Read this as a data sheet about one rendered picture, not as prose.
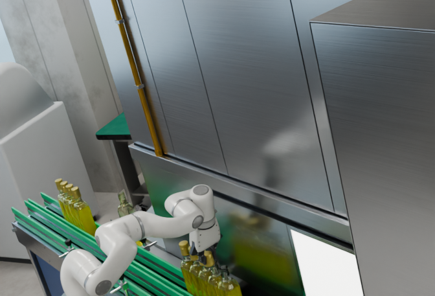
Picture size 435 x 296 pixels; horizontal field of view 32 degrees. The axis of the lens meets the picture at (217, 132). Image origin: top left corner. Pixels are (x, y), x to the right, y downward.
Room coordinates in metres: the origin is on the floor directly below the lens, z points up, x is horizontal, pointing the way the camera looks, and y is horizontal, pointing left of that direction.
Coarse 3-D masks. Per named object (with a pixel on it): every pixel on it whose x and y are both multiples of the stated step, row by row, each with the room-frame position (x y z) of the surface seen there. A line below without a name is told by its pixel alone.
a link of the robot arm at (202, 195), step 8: (184, 192) 2.16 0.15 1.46; (192, 192) 2.16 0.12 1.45; (200, 192) 2.15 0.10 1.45; (208, 192) 2.15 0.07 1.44; (168, 200) 2.14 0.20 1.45; (176, 200) 2.13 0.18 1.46; (192, 200) 2.14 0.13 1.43; (200, 200) 2.13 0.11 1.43; (208, 200) 2.14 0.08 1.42; (168, 208) 2.13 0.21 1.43; (200, 208) 2.14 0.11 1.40; (208, 208) 2.14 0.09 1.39; (208, 216) 2.15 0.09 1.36
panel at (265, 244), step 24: (216, 192) 2.39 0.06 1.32; (216, 216) 2.39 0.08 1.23; (240, 216) 2.26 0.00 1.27; (264, 216) 2.14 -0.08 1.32; (240, 240) 2.29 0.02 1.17; (264, 240) 2.17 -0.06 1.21; (288, 240) 2.06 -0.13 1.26; (336, 240) 1.88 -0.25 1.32; (240, 264) 2.32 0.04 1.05; (264, 264) 2.20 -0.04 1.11; (288, 264) 2.08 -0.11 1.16; (264, 288) 2.23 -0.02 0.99; (288, 288) 2.11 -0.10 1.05
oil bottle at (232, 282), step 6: (222, 282) 2.18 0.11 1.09; (228, 282) 2.17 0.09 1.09; (234, 282) 2.18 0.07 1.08; (222, 288) 2.17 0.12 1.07; (228, 288) 2.16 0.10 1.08; (234, 288) 2.17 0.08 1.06; (222, 294) 2.18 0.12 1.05; (228, 294) 2.15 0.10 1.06; (234, 294) 2.17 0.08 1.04; (240, 294) 2.18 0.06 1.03
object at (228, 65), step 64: (128, 0) 2.61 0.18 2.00; (192, 0) 2.27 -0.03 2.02; (256, 0) 2.01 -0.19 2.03; (320, 0) 1.80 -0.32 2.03; (128, 64) 2.72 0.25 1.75; (192, 64) 2.35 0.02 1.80; (256, 64) 2.07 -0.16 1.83; (192, 128) 2.45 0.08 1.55; (256, 128) 2.13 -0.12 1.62; (320, 128) 1.88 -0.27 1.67; (256, 192) 2.16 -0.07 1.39; (320, 192) 1.93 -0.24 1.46
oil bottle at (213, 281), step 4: (212, 276) 2.23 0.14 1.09; (216, 276) 2.22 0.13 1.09; (220, 276) 2.22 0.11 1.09; (208, 280) 2.24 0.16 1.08; (212, 280) 2.22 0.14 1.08; (216, 280) 2.21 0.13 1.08; (208, 284) 2.24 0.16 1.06; (212, 284) 2.22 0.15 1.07; (216, 284) 2.21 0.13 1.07; (212, 288) 2.23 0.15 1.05; (216, 288) 2.20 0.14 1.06; (212, 292) 2.23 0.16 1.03; (216, 292) 2.21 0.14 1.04
